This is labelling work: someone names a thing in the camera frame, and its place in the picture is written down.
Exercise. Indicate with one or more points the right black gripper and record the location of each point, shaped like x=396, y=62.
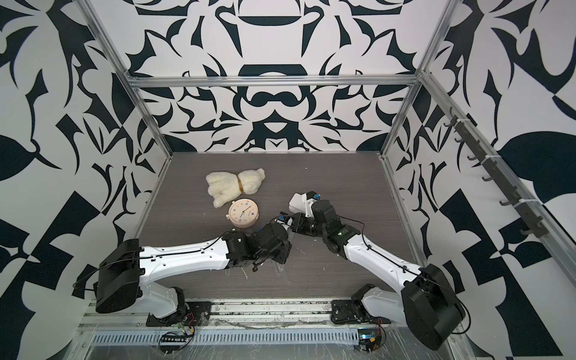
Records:
x=298, y=223

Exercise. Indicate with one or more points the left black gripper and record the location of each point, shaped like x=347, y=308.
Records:
x=286, y=250

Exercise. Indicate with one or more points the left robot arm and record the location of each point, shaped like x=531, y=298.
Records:
x=127, y=280

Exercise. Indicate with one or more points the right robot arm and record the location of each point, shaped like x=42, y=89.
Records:
x=421, y=298

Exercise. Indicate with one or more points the white rectangular box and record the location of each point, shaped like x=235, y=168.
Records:
x=295, y=204

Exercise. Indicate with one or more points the pink round alarm clock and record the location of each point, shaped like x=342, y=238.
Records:
x=243, y=213

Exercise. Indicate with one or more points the cream plush dog toy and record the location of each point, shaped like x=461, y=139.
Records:
x=225, y=187

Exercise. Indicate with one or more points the left electronics board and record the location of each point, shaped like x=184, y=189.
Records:
x=174, y=341

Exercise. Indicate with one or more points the electronics board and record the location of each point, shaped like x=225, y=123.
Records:
x=371, y=339
x=174, y=341

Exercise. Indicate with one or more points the right electronics board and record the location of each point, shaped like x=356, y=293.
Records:
x=371, y=339

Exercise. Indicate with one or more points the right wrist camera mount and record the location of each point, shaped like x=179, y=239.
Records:
x=308, y=199

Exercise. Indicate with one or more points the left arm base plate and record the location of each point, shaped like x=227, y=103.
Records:
x=194, y=313

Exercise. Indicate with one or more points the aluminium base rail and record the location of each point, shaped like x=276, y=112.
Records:
x=226, y=313

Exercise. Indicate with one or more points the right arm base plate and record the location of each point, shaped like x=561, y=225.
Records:
x=349, y=311

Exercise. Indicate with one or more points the wall hook rack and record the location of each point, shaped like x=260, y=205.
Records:
x=500, y=173

